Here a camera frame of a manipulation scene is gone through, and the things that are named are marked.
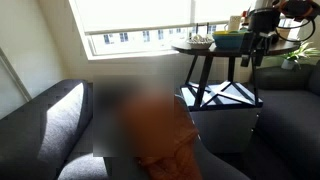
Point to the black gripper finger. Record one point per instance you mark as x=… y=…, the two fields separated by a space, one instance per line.
x=245 y=59
x=258 y=56

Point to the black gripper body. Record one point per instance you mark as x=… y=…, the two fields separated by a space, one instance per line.
x=258 y=40

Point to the yellow and blue bowl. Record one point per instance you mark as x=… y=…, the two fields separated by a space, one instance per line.
x=228 y=40

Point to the round dark wooden table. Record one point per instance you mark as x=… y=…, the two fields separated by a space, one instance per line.
x=220 y=50

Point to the glass jar with red lid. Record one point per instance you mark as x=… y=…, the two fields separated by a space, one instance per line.
x=246 y=15

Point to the tall white paper cup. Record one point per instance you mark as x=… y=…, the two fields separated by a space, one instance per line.
x=234 y=23

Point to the green potted plant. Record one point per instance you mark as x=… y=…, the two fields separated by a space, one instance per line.
x=300 y=53

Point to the dark grey sofa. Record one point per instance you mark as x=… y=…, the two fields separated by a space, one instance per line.
x=43 y=133
x=290 y=113

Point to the white cabinet with blue platform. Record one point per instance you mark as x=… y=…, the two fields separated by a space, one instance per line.
x=226 y=130

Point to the grey chair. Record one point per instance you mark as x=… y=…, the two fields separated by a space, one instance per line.
x=220 y=166

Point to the white roller window blind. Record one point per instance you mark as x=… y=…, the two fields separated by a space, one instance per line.
x=133 y=15

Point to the orange cloth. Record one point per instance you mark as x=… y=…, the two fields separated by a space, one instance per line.
x=180 y=166

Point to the black metal frame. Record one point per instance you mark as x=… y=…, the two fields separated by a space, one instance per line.
x=202 y=28

